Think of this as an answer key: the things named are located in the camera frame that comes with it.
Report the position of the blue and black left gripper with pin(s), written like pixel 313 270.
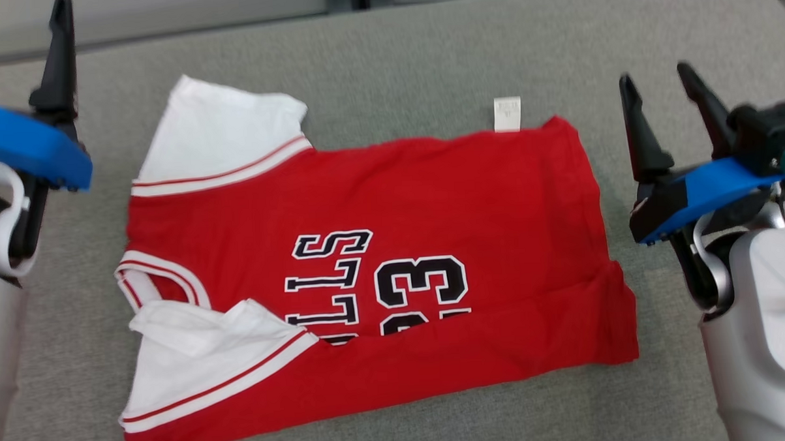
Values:
pixel 31 145

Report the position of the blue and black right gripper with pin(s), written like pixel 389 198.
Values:
pixel 711 183

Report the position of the red Bulls basketball jersey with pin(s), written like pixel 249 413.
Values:
pixel 464 205

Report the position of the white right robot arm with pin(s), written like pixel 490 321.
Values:
pixel 769 338

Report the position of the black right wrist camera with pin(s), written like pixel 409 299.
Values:
pixel 768 132

